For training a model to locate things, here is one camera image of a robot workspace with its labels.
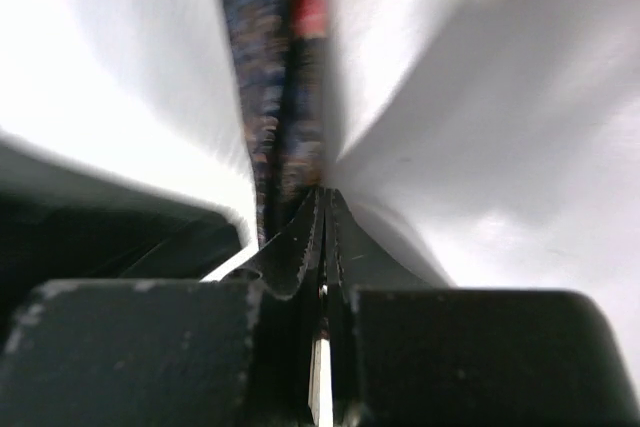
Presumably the navy floral tie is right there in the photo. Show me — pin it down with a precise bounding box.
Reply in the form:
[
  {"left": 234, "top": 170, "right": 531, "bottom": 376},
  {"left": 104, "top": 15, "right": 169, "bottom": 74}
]
[{"left": 222, "top": 0, "right": 327, "bottom": 245}]

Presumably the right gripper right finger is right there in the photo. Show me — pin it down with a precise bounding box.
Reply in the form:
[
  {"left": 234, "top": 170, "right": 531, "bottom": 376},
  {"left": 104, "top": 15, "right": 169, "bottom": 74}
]
[{"left": 325, "top": 189, "right": 639, "bottom": 426}]

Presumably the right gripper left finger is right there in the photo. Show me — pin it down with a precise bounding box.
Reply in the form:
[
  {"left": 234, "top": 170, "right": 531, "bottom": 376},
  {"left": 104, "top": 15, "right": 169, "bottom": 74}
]
[{"left": 1, "top": 192, "right": 320, "bottom": 426}]

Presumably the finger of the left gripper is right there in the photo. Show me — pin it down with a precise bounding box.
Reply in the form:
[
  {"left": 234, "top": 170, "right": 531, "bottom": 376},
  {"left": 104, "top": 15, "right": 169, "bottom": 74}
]
[{"left": 1, "top": 142, "right": 241, "bottom": 325}]

